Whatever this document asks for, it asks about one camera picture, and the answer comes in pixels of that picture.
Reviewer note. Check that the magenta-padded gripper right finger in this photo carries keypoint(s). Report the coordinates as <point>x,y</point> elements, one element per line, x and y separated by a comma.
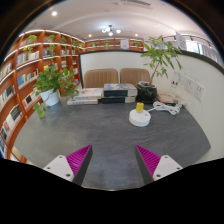
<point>163,166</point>

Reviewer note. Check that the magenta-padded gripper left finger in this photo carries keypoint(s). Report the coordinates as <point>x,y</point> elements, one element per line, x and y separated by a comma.
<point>63,166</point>

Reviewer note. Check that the yellow charger block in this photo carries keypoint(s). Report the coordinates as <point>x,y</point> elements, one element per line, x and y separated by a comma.
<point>139,107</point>

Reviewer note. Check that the round white power strip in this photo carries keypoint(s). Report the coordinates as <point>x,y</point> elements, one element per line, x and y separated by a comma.
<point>139,119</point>

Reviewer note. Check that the white thick book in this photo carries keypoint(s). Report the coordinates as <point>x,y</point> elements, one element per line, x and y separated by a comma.
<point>81,101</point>

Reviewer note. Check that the leafy plant in white pot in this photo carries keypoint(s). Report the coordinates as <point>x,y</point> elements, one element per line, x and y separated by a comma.
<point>50,97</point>

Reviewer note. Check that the tall plant in black pot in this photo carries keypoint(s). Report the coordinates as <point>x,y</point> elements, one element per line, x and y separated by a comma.
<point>146,92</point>

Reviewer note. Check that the white thin book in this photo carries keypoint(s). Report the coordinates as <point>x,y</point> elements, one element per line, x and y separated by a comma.
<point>88,93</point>

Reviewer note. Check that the clear drink bottle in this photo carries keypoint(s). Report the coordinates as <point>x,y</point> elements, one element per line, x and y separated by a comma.
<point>176,81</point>

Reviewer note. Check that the orange wooden bookshelf unit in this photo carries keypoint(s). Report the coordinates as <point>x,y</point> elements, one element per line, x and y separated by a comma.
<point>30,71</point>

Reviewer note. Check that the white curtain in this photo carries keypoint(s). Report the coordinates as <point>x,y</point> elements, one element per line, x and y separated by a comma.
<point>208,51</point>

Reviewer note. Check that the white standing sign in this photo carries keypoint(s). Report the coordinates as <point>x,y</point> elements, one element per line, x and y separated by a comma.
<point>181,40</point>

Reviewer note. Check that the small white shelf sign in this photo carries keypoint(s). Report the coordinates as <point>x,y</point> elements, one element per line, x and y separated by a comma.
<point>124,44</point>

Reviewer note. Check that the black ceiling chandelier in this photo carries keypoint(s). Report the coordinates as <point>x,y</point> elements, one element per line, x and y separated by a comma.
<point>110,30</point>

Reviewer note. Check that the recessed ceiling lights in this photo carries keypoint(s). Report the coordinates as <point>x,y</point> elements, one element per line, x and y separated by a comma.
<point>54,13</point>

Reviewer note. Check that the ceiling air vent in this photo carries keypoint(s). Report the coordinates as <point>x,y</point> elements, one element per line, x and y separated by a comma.
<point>135,3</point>

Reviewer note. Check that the white wall outlet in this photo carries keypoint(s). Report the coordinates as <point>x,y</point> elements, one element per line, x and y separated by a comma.
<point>189,84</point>
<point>199,91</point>

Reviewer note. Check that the black track light rail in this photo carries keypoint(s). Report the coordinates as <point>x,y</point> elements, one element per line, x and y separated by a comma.
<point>196,37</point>

